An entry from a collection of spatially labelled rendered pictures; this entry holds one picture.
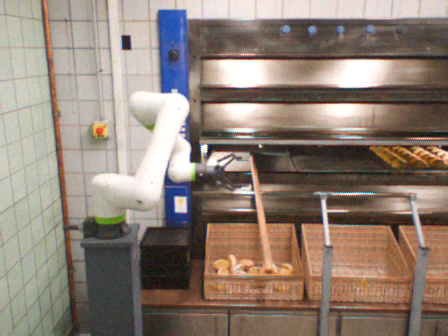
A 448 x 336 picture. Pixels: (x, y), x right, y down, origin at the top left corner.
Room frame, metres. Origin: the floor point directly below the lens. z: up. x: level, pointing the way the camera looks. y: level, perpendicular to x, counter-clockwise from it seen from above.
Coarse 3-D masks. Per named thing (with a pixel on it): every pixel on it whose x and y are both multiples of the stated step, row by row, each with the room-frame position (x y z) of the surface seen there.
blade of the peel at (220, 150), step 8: (216, 152) 3.27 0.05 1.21; (224, 152) 3.27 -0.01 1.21; (232, 152) 3.27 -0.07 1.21; (240, 152) 3.38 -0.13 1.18; (248, 152) 3.38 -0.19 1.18; (256, 152) 3.38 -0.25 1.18; (264, 152) 3.38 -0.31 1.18; (272, 152) 3.38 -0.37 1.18; (280, 152) 3.38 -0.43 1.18; (288, 152) 3.30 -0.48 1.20
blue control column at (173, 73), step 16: (160, 16) 2.78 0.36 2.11; (176, 16) 2.78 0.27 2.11; (176, 32) 2.78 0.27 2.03; (160, 48) 2.78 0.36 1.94; (176, 48) 2.78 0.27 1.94; (160, 64) 2.79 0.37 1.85; (176, 64) 2.78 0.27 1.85; (176, 80) 2.78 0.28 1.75; (176, 192) 2.78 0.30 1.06; (176, 224) 2.78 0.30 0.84
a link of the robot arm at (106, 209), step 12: (96, 180) 1.74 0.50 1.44; (108, 180) 1.73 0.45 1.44; (120, 180) 1.72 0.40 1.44; (96, 192) 1.73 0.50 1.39; (108, 192) 1.71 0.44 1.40; (96, 204) 1.73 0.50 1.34; (108, 204) 1.72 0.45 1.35; (96, 216) 1.74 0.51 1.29; (108, 216) 1.72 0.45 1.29; (120, 216) 1.75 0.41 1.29
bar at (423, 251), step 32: (192, 192) 2.44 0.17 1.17; (224, 192) 2.43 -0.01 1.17; (288, 192) 2.42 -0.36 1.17; (320, 192) 2.42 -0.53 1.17; (352, 192) 2.42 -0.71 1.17; (384, 192) 2.42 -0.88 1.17; (416, 224) 2.29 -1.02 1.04; (416, 288) 2.17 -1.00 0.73; (320, 320) 2.20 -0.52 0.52; (416, 320) 2.17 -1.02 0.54
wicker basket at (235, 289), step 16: (208, 224) 2.76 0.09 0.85; (224, 224) 2.76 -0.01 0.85; (240, 224) 2.76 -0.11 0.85; (256, 224) 2.76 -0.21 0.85; (272, 224) 2.76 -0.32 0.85; (288, 224) 2.76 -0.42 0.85; (208, 240) 2.70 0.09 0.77; (224, 240) 2.74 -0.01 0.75; (240, 240) 2.74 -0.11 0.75; (256, 240) 2.74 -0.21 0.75; (288, 240) 2.73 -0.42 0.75; (208, 256) 2.67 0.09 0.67; (224, 256) 2.71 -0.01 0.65; (240, 256) 2.71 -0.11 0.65; (256, 256) 2.71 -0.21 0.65; (272, 256) 2.71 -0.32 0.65; (288, 256) 2.71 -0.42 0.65; (208, 272) 2.59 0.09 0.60; (208, 288) 2.31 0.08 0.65; (224, 288) 2.31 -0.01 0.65; (240, 288) 2.31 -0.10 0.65; (256, 288) 2.42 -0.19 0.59; (272, 288) 2.42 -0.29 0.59; (288, 288) 2.42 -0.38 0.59
